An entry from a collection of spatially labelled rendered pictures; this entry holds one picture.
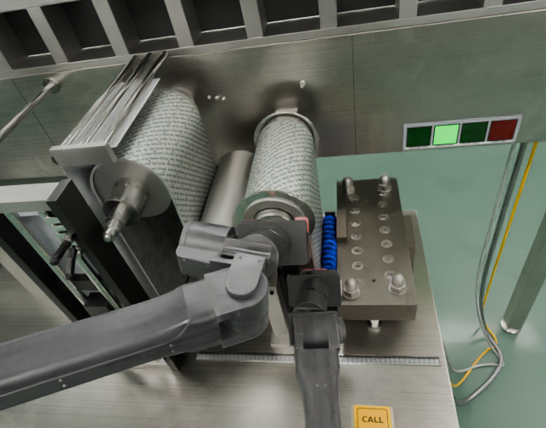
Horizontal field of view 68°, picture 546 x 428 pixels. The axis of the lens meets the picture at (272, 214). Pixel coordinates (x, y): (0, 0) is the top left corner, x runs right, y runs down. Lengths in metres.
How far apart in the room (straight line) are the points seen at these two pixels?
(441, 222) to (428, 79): 1.60
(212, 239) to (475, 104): 0.70
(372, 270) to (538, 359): 1.28
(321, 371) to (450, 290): 1.63
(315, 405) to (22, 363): 0.36
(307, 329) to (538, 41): 0.71
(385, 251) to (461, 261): 1.37
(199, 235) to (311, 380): 0.26
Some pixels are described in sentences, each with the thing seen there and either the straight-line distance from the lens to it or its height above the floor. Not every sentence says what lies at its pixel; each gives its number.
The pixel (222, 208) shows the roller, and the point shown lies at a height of 1.23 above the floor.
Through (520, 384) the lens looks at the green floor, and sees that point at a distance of 2.03.
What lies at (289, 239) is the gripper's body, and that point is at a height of 1.34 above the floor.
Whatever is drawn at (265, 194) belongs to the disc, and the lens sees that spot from 0.70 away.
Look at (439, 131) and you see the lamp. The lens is 1.04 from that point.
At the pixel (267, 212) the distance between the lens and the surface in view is 0.71.
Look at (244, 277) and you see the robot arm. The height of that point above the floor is 1.42.
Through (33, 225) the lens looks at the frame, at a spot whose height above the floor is 1.36.
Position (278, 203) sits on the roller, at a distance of 0.71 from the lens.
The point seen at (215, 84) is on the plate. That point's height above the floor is 1.37.
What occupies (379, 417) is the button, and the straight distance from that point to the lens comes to 0.90.
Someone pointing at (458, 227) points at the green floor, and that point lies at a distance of 2.49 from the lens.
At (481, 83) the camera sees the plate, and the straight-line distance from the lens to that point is 1.00.
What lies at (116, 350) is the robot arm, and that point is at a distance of 0.45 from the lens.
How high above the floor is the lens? 1.77
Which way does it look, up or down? 43 degrees down
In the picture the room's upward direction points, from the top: 13 degrees counter-clockwise
